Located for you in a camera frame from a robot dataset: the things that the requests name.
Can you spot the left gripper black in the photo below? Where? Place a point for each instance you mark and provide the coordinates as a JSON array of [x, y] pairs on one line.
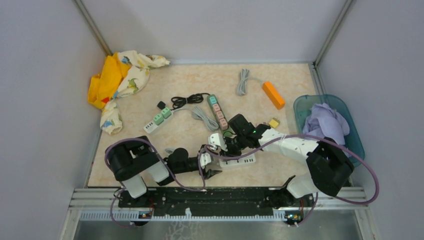
[[210, 173]]

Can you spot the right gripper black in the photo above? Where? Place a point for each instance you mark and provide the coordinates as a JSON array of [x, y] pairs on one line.
[[230, 152]]

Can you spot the white usb power strip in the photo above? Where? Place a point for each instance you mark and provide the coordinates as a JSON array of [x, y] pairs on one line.
[[236, 163]]

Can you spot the green long power strip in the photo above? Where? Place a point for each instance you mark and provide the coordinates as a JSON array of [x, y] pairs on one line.
[[219, 115]]

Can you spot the yellow plug adapter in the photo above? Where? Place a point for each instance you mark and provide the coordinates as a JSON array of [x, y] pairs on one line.
[[274, 123]]

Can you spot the orange power strip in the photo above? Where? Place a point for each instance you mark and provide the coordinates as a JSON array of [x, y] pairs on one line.
[[274, 96]]

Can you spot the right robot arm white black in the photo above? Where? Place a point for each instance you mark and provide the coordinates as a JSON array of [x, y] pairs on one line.
[[328, 166]]

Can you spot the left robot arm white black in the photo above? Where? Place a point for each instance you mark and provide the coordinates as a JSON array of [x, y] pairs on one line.
[[129, 157]]

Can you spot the small white green-plug strip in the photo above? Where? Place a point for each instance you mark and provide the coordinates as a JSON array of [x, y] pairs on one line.
[[159, 120]]

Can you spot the black plug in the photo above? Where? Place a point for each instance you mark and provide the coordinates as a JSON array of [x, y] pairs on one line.
[[161, 105]]

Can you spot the teal plastic bin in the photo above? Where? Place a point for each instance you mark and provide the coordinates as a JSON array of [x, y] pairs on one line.
[[303, 104]]

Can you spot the purple cloth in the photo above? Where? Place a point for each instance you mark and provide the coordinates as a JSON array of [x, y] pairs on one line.
[[326, 122]]

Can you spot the yellow dinosaur cloth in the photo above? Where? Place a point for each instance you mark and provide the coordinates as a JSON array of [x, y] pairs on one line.
[[123, 74]]

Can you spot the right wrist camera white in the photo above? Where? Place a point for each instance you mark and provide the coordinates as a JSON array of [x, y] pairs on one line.
[[216, 141]]

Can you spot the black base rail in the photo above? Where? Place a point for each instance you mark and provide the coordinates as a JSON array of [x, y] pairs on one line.
[[215, 201]]

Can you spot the grey coiled cable small strip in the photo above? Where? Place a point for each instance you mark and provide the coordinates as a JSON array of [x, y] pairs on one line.
[[197, 114]]

